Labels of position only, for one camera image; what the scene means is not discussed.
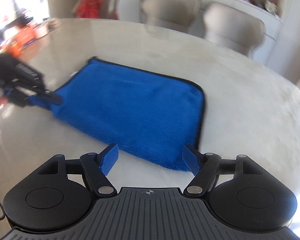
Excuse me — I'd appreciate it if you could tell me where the beige dining chair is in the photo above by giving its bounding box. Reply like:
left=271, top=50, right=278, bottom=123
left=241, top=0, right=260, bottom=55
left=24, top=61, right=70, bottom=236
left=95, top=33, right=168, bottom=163
left=203, top=2, right=266, bottom=57
left=141, top=0, right=202, bottom=33

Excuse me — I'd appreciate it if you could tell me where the beige dining chair right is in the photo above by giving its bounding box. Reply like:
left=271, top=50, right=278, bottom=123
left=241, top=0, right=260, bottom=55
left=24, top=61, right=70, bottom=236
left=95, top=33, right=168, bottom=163
left=203, top=2, right=266, bottom=57

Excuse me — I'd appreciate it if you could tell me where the beige dining chair left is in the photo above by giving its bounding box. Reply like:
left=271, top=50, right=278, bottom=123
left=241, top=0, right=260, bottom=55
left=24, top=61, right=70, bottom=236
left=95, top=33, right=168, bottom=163
left=141, top=0, right=202, bottom=33

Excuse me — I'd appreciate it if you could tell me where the chair with red cloth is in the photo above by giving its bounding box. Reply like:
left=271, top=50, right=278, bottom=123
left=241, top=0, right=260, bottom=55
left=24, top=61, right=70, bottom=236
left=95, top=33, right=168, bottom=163
left=72, top=0, right=119, bottom=20

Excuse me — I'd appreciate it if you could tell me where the grey and blue towel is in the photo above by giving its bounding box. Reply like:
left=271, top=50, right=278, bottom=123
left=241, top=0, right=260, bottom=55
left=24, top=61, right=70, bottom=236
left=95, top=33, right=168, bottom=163
left=30, top=57, right=205, bottom=171

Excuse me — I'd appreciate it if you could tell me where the orange box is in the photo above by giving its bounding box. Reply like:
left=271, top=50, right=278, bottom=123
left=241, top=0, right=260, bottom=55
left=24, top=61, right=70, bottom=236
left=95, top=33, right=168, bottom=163
left=4, top=25, right=37, bottom=57

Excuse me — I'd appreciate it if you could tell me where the red patterned cloth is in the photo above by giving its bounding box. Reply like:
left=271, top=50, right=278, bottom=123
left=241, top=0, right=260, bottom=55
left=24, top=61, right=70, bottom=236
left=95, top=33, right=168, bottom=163
left=76, top=0, right=103, bottom=18

